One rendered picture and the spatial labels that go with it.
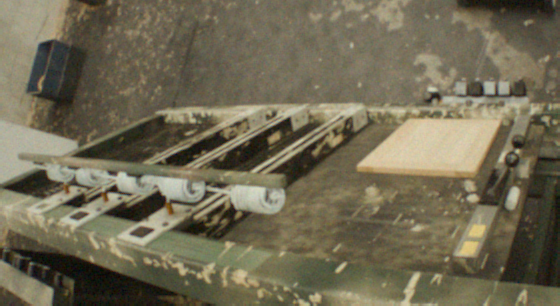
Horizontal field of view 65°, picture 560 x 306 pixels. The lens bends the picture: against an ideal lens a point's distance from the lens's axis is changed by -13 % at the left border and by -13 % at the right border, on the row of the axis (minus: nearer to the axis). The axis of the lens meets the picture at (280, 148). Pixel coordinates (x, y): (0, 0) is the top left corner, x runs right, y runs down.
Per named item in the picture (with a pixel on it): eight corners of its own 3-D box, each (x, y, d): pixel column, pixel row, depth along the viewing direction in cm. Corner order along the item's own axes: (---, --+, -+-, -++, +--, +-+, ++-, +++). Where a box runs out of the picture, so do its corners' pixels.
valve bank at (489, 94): (539, 89, 190) (533, 69, 171) (538, 121, 188) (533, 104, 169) (433, 89, 219) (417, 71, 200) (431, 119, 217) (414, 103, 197)
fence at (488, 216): (531, 125, 161) (531, 114, 160) (476, 274, 89) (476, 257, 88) (518, 125, 164) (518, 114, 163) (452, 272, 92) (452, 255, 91)
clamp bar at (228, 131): (270, 122, 227) (260, 70, 220) (51, 244, 137) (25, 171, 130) (252, 122, 233) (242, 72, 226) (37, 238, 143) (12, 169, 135)
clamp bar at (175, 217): (372, 122, 198) (363, 64, 191) (156, 283, 108) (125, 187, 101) (350, 122, 204) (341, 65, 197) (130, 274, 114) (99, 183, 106)
